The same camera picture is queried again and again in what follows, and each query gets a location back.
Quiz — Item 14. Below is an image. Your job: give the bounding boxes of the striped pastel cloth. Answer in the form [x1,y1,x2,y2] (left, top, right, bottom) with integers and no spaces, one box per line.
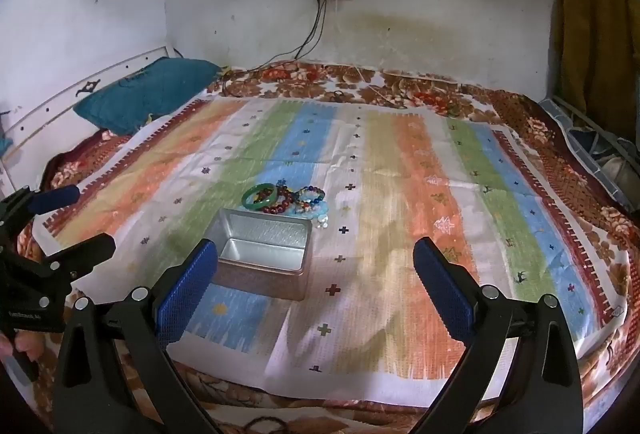
[42,96,628,387]

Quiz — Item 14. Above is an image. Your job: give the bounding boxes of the silver metal tin box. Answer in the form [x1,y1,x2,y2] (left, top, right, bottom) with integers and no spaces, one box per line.
[205,208,314,302]

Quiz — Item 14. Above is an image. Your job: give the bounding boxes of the multicoloured bead bracelet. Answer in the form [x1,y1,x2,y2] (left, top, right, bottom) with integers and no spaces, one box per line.
[295,185,326,210]

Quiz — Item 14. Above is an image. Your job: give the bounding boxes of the mustard yellow jacket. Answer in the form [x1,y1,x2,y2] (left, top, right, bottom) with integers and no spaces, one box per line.
[550,0,640,140]

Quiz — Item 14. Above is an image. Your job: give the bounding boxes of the dark red bead bracelet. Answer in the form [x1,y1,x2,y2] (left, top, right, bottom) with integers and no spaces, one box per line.
[260,194,297,216]

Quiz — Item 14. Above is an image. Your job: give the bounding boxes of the white bed headboard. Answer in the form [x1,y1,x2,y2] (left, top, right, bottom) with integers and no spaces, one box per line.
[0,45,182,195]

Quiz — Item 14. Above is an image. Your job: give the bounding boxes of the green jade bangle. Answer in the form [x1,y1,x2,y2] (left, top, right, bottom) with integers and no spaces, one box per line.
[241,182,279,213]

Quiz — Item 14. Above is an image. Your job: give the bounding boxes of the grey metal bed frame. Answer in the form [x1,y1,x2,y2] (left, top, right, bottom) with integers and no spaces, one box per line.
[537,96,640,215]

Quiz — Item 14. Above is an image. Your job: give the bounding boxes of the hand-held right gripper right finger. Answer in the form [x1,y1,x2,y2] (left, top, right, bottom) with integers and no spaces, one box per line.
[410,236,586,434]

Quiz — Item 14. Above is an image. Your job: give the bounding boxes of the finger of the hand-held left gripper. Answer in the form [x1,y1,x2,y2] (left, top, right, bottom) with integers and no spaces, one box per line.
[0,184,82,240]
[20,233,117,306]

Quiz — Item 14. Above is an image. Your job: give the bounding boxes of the pale white bead bracelet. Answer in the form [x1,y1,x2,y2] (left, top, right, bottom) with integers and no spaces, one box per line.
[300,201,332,230]

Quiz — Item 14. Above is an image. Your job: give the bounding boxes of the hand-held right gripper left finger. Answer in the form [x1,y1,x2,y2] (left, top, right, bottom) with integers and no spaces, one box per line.
[52,238,226,434]

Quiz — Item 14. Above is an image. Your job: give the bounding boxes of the person's left hand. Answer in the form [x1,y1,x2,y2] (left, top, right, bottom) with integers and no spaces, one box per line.
[0,330,33,360]

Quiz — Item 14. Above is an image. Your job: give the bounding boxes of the black power cable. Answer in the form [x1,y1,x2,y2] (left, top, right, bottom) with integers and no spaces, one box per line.
[222,0,330,97]
[222,0,323,82]

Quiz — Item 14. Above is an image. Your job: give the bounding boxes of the teal pillow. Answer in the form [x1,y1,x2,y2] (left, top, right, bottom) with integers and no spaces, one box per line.
[74,57,224,137]

